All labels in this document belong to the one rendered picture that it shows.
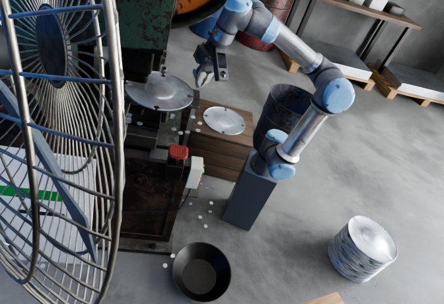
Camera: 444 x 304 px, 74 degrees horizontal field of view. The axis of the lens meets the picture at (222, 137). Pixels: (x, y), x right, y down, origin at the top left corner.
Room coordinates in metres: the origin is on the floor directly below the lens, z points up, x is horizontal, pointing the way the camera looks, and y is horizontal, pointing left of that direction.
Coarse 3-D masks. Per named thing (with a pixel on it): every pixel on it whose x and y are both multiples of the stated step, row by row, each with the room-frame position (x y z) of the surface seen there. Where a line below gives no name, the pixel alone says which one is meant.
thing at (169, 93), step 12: (156, 72) 1.19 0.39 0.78; (144, 84) 1.07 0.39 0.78; (156, 84) 1.09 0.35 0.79; (168, 84) 1.13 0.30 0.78; (180, 84) 1.16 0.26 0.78; (132, 96) 0.95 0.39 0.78; (144, 96) 0.98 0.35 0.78; (156, 96) 1.00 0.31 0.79; (168, 96) 1.03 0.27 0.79; (180, 96) 1.07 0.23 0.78; (168, 108) 0.96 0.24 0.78; (180, 108) 0.98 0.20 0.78
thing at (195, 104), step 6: (192, 90) 1.15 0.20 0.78; (198, 90) 1.17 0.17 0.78; (192, 96) 1.10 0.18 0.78; (198, 96) 1.12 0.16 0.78; (192, 102) 1.06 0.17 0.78; (198, 102) 1.07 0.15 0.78; (156, 108) 1.01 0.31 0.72; (198, 108) 1.05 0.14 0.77; (162, 114) 1.03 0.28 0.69; (168, 114) 1.05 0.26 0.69; (162, 120) 1.02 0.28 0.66
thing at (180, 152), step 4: (172, 144) 0.79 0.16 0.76; (168, 148) 0.77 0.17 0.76; (172, 148) 0.77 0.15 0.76; (176, 148) 0.78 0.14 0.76; (180, 148) 0.78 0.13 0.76; (184, 148) 0.79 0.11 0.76; (168, 152) 0.75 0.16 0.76; (172, 152) 0.75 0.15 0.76; (176, 152) 0.76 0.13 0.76; (180, 152) 0.76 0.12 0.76; (184, 152) 0.77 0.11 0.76; (172, 156) 0.74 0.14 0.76; (176, 156) 0.74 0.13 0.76; (180, 156) 0.75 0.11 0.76; (184, 156) 0.75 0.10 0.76; (176, 160) 0.76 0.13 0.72
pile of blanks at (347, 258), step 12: (336, 240) 1.17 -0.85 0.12; (348, 240) 1.12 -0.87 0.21; (336, 252) 1.11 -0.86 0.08; (348, 252) 1.08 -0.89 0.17; (360, 252) 1.05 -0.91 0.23; (336, 264) 1.07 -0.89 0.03; (348, 264) 1.06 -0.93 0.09; (360, 264) 1.04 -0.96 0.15; (372, 264) 1.02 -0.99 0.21; (384, 264) 1.03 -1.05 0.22; (348, 276) 1.03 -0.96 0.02; (360, 276) 1.02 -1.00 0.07; (372, 276) 1.05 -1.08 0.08
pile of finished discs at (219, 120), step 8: (208, 112) 1.65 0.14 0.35; (216, 112) 1.68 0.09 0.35; (224, 112) 1.71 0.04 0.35; (232, 112) 1.74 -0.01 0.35; (208, 120) 1.56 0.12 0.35; (216, 120) 1.59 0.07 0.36; (224, 120) 1.61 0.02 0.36; (232, 120) 1.64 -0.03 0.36; (240, 120) 1.69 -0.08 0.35; (216, 128) 1.51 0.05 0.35; (224, 128) 1.54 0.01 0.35; (232, 128) 1.57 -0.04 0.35; (240, 128) 1.60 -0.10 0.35
